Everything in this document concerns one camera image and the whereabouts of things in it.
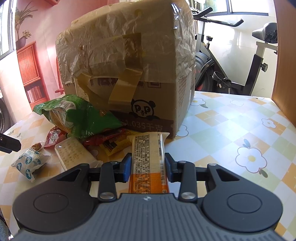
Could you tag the yellow snack packet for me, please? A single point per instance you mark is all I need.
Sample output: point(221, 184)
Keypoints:
point(115, 148)

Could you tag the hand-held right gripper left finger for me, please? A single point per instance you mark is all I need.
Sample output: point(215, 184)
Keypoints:
point(127, 168)

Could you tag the printed wall backdrop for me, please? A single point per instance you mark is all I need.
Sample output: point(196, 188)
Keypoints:
point(39, 46)

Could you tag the dark round wheel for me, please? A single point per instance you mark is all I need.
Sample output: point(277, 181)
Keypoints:
point(4, 115)

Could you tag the small red snack packet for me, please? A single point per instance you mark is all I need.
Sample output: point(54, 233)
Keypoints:
point(54, 136)

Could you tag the small brown snack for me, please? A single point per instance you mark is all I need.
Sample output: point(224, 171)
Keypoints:
point(37, 146)

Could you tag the white wafer packet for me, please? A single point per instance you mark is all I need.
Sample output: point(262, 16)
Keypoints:
point(71, 153)

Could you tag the floral checkered tablecloth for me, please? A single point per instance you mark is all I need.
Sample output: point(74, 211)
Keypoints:
point(231, 129)

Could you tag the orange and white snack bar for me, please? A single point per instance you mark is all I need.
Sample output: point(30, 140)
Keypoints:
point(148, 157)

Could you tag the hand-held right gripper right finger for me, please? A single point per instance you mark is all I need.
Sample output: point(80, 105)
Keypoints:
point(168, 168)

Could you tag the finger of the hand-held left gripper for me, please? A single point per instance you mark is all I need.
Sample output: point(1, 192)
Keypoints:
point(10, 143)

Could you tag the black exercise bike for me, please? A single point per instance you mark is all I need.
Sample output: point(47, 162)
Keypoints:
point(208, 67)

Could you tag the blue patterned white candy packet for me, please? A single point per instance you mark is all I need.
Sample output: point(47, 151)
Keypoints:
point(29, 163)

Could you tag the green snack packet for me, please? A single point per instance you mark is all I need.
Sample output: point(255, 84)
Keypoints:
point(81, 115)

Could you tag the wooden board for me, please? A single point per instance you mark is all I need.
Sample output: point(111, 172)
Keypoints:
point(285, 58)

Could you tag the plastic-lined cardboard box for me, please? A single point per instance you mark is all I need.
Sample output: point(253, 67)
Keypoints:
point(129, 58)

